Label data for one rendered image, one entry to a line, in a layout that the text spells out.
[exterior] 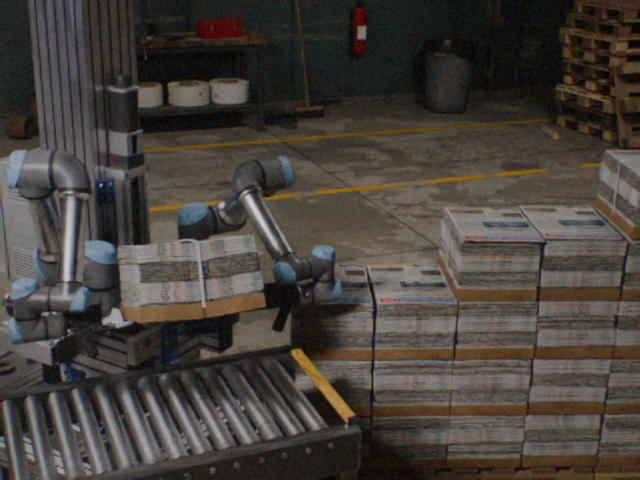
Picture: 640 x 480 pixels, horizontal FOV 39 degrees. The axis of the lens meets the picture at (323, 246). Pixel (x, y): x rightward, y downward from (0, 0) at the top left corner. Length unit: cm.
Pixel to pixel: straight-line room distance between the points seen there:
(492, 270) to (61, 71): 161
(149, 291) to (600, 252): 155
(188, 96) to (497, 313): 616
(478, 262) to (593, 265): 41
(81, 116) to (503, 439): 191
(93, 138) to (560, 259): 165
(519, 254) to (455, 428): 71
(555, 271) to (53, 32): 189
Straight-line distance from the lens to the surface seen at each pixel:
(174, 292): 268
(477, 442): 352
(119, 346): 310
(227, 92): 914
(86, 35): 314
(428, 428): 345
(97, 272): 308
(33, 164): 282
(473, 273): 320
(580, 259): 328
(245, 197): 305
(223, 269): 272
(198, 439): 246
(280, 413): 258
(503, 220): 336
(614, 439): 366
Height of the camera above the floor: 212
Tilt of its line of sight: 20 degrees down
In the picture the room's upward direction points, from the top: 1 degrees clockwise
